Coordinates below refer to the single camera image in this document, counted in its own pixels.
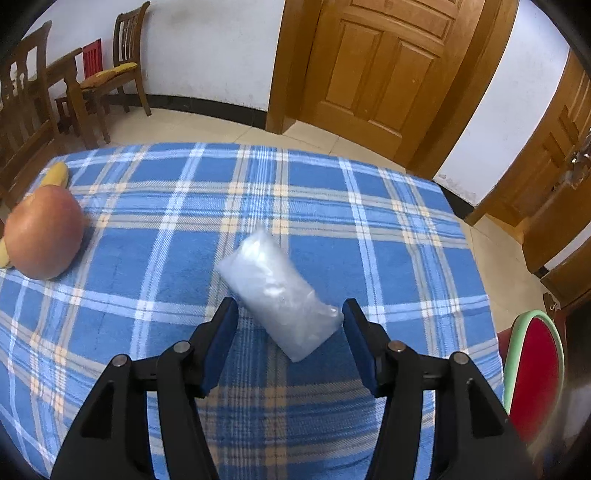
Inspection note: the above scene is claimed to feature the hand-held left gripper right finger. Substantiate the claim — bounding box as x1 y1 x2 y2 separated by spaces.
342 298 536 480

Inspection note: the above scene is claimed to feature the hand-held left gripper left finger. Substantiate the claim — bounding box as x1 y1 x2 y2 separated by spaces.
51 298 239 480

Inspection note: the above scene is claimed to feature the clear plastic bag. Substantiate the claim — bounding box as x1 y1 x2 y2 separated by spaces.
215 226 345 363

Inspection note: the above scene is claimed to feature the red basin with green rim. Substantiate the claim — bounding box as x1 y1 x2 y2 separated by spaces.
502 310 566 416

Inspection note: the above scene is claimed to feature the blue plaid tablecloth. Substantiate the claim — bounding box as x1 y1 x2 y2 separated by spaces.
0 142 504 480

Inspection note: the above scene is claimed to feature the reddish apple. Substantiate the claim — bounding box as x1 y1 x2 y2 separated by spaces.
4 188 85 281

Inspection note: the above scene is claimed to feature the yellow banana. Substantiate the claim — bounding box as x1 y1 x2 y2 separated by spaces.
0 161 70 269

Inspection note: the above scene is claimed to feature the wooden panel door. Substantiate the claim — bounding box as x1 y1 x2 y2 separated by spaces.
464 51 591 315
268 0 520 178

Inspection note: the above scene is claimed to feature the yellow seat cushion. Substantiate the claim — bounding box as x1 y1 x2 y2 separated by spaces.
81 62 139 89

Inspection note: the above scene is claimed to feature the wooden table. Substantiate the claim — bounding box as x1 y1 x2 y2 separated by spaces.
41 48 112 149

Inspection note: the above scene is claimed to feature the wooden chair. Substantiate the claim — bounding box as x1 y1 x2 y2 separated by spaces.
0 21 65 208
78 1 153 116

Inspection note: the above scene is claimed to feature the small red chair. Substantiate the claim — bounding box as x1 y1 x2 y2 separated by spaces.
83 39 103 77

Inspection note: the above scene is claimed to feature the metal door handle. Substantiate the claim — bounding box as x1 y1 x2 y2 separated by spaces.
570 134 591 190

